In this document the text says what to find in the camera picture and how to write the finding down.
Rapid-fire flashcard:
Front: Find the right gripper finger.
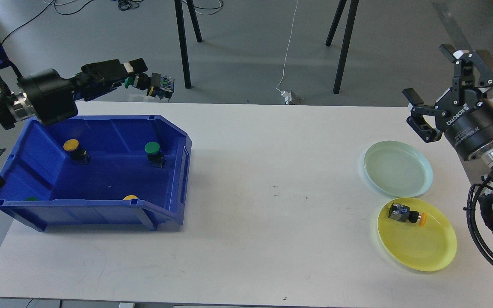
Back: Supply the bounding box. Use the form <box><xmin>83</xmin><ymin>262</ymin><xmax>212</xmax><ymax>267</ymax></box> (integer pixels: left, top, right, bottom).
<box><xmin>402</xmin><ymin>88</ymin><xmax>449</xmax><ymax>143</ymax></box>
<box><xmin>439</xmin><ymin>44</ymin><xmax>493</xmax><ymax>101</ymax></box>

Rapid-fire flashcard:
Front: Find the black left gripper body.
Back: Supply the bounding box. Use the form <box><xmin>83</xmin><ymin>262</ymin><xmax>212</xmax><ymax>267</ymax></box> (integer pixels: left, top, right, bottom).
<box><xmin>18</xmin><ymin>69</ymin><xmax>79</xmax><ymax>126</ymax></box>

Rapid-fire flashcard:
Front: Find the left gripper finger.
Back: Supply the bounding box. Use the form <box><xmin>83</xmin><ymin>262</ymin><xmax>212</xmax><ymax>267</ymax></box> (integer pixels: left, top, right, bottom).
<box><xmin>75</xmin><ymin>79</ymin><xmax>126</xmax><ymax>101</ymax></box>
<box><xmin>81</xmin><ymin>58</ymin><xmax>148</xmax><ymax>80</ymax></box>

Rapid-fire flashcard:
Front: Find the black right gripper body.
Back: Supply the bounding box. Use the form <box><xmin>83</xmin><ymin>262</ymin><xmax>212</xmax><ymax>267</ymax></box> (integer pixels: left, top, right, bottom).
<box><xmin>436</xmin><ymin>88</ymin><xmax>493</xmax><ymax>161</ymax></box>

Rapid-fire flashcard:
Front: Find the green push button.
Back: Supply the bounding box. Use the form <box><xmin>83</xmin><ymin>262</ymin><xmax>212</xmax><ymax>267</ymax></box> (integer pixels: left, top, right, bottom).
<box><xmin>125</xmin><ymin>73</ymin><xmax>175</xmax><ymax>101</ymax></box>
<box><xmin>144</xmin><ymin>142</ymin><xmax>166</xmax><ymax>169</ymax></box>

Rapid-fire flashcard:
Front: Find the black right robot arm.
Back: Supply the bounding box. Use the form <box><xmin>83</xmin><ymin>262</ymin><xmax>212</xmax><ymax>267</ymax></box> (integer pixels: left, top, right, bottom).
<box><xmin>403</xmin><ymin>44</ymin><xmax>493</xmax><ymax>266</ymax></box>

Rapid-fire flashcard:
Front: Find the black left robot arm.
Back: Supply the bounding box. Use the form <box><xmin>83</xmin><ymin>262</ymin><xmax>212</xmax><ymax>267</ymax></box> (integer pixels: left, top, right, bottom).
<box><xmin>0</xmin><ymin>41</ymin><xmax>151</xmax><ymax>130</ymax></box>

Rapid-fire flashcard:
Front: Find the light green plate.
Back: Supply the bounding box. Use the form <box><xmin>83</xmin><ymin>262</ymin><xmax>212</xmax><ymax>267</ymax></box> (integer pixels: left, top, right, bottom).
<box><xmin>362</xmin><ymin>140</ymin><xmax>433</xmax><ymax>197</ymax></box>

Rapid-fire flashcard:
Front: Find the yellow push button back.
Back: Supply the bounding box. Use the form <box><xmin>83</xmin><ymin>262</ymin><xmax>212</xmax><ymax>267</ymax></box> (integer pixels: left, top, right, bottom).
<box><xmin>62</xmin><ymin>139</ymin><xmax>90</xmax><ymax>165</ymax></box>

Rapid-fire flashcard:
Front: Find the yellow plate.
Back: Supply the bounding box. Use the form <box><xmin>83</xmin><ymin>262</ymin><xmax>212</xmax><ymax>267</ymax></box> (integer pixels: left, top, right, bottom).
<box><xmin>376</xmin><ymin>197</ymin><xmax>457</xmax><ymax>272</ymax></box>

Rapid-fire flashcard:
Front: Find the black tripod left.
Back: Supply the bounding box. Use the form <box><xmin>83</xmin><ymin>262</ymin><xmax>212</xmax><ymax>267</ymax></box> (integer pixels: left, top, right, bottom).
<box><xmin>173</xmin><ymin>0</ymin><xmax>203</xmax><ymax>89</ymax></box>

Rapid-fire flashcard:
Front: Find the black tripod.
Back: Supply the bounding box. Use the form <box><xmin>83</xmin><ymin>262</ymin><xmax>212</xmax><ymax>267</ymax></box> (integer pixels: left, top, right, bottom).
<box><xmin>325</xmin><ymin>0</ymin><xmax>359</xmax><ymax>94</ymax></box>
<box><xmin>173</xmin><ymin>0</ymin><xmax>203</xmax><ymax>89</ymax></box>

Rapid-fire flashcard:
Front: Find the blue plastic bin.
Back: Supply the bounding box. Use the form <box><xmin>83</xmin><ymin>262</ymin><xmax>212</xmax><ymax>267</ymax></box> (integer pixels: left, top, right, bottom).
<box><xmin>0</xmin><ymin>115</ymin><xmax>192</xmax><ymax>232</ymax></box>

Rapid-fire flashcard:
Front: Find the black tripod right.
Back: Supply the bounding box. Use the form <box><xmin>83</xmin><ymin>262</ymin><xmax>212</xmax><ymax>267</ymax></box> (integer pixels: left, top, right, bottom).
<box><xmin>325</xmin><ymin>0</ymin><xmax>359</xmax><ymax>94</ymax></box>

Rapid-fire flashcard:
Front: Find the black floor cable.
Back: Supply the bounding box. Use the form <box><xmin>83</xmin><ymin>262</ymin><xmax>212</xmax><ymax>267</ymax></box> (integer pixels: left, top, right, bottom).
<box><xmin>0</xmin><ymin>0</ymin><xmax>144</xmax><ymax>45</ymax></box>

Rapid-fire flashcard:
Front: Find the white cable with plug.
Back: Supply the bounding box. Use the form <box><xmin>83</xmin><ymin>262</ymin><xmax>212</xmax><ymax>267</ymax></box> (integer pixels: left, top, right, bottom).
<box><xmin>276</xmin><ymin>0</ymin><xmax>300</xmax><ymax>105</ymax></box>

